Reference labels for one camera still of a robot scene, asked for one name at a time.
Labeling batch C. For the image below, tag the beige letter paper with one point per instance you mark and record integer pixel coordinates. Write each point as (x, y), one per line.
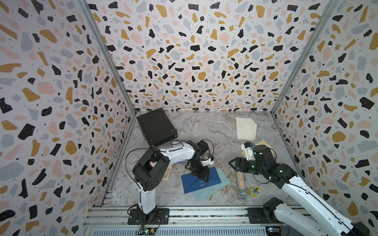
(166, 174)

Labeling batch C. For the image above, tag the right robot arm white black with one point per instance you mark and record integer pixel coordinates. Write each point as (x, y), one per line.
(325, 221)

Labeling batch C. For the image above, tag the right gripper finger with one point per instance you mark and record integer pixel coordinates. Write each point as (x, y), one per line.
(234, 167)
(234, 161)

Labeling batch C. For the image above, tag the glitter tube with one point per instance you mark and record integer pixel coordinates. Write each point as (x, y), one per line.
(242, 192)

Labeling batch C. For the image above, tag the yellow envelope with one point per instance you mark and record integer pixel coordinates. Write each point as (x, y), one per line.
(266, 144)

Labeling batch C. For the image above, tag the small circuit board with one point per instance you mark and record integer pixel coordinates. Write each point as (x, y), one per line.
(147, 231)

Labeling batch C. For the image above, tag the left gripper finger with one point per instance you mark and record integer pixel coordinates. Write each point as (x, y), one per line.
(206, 177)
(197, 176)

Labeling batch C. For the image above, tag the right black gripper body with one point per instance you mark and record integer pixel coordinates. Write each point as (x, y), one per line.
(249, 166)

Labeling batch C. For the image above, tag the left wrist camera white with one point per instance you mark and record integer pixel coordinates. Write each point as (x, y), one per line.
(209, 161)

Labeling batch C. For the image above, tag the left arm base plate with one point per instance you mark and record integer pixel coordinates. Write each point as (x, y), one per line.
(158, 216)

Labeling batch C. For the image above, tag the dark blue envelope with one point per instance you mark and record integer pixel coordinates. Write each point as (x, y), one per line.
(192, 183)

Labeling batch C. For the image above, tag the aluminium rail frame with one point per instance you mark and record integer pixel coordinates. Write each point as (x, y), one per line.
(187, 221)

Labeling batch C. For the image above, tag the light blue envelope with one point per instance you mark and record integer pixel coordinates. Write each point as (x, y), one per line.
(206, 192)

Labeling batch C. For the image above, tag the black box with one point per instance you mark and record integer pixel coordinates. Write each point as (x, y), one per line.
(156, 127)

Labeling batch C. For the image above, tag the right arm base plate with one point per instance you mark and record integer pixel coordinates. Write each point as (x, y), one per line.
(262, 215)

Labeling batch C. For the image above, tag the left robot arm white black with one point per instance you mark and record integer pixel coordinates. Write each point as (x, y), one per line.
(150, 169)

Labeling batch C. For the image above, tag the cream white envelope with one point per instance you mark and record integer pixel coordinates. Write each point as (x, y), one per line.
(246, 129)

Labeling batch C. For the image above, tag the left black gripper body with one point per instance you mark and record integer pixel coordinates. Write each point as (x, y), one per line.
(198, 168)

